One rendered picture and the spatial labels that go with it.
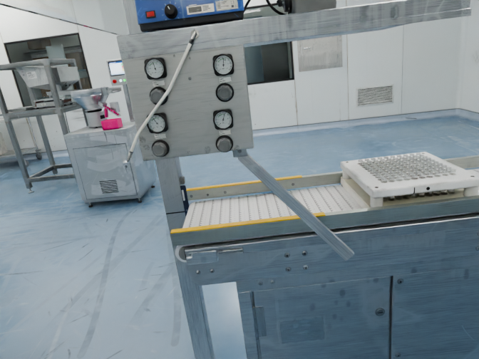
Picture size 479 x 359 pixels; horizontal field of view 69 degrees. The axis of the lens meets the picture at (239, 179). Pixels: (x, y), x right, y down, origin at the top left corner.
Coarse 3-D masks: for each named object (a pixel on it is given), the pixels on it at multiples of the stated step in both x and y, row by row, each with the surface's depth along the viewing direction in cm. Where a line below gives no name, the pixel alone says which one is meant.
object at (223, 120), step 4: (216, 112) 65; (220, 112) 64; (224, 112) 64; (228, 112) 64; (216, 116) 64; (220, 116) 64; (224, 116) 64; (228, 116) 64; (216, 120) 65; (220, 120) 65; (224, 120) 65; (228, 120) 65; (232, 120) 65; (216, 124) 65; (220, 124) 65; (224, 124) 65; (228, 124) 65; (232, 124) 65; (216, 128) 66; (220, 128) 65; (224, 128) 65
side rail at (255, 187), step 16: (448, 160) 101; (464, 160) 101; (304, 176) 102; (320, 176) 102; (336, 176) 102; (192, 192) 103; (208, 192) 103; (224, 192) 103; (240, 192) 103; (256, 192) 103
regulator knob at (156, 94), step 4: (160, 80) 63; (164, 80) 63; (156, 84) 64; (160, 84) 64; (164, 84) 64; (156, 88) 64; (160, 88) 64; (152, 92) 62; (156, 92) 62; (160, 92) 62; (164, 92) 64; (152, 96) 62; (156, 96) 62; (160, 96) 62; (152, 100) 62; (156, 100) 62; (164, 100) 64; (156, 104) 64
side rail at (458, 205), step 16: (368, 208) 77; (384, 208) 76; (400, 208) 76; (416, 208) 76; (432, 208) 76; (448, 208) 76; (464, 208) 76; (256, 224) 76; (272, 224) 76; (288, 224) 76; (304, 224) 76; (336, 224) 77; (352, 224) 77; (176, 240) 77; (192, 240) 77; (208, 240) 77
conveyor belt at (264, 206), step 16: (272, 192) 103; (304, 192) 100; (320, 192) 98; (336, 192) 97; (192, 208) 99; (208, 208) 97; (224, 208) 96; (240, 208) 94; (256, 208) 93; (272, 208) 92; (288, 208) 91; (320, 208) 88; (336, 208) 87; (352, 208) 86; (192, 224) 88; (208, 224) 87; (368, 224) 79; (224, 240) 79; (176, 256) 80
